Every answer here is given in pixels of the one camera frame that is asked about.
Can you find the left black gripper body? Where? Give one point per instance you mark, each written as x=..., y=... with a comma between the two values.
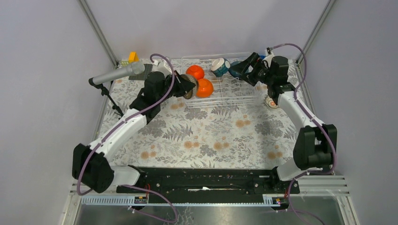
x=168, y=83

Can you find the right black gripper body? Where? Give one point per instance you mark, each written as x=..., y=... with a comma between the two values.
x=269, y=78

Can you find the black patterned bowl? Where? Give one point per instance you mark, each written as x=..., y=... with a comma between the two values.
x=190, y=85

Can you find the dark blue bowl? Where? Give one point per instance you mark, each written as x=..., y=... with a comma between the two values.
x=234, y=73

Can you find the small white patterned bowl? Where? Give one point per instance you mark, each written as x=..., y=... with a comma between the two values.
x=270, y=103

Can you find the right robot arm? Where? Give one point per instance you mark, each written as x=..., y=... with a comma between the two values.
x=315, y=146

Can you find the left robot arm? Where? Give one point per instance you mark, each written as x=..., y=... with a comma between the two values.
x=91, y=163

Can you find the orange bowl rear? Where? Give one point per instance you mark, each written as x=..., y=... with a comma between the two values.
x=196, y=71

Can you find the orange bowl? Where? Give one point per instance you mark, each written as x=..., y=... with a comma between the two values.
x=205, y=88
x=196, y=71

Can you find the grey lego baseplate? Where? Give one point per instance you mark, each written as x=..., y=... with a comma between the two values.
x=142, y=76

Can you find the orange bowl front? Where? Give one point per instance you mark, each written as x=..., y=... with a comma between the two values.
x=205, y=88

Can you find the silver microphone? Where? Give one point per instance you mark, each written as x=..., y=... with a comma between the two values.
x=131, y=69

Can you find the white and teal bowl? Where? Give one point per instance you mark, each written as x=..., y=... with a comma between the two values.
x=220, y=66

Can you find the yellow toy block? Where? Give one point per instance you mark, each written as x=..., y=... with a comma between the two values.
x=133, y=57

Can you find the light green toy block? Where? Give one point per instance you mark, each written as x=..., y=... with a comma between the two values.
x=124, y=63

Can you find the floral table mat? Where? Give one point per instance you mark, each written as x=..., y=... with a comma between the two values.
x=235, y=136

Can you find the black microphone tripod stand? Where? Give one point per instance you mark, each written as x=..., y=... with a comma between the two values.
x=105, y=92

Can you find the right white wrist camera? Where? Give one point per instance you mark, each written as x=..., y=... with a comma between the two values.
x=269, y=55

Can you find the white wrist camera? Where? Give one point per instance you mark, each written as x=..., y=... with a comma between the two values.
x=161, y=66
x=269, y=55

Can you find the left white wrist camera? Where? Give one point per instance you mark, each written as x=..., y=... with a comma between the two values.
x=161, y=66

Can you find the white wire dish rack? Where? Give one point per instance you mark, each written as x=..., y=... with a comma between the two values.
x=227, y=89

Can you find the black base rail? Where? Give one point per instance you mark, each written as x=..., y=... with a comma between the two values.
x=199, y=185

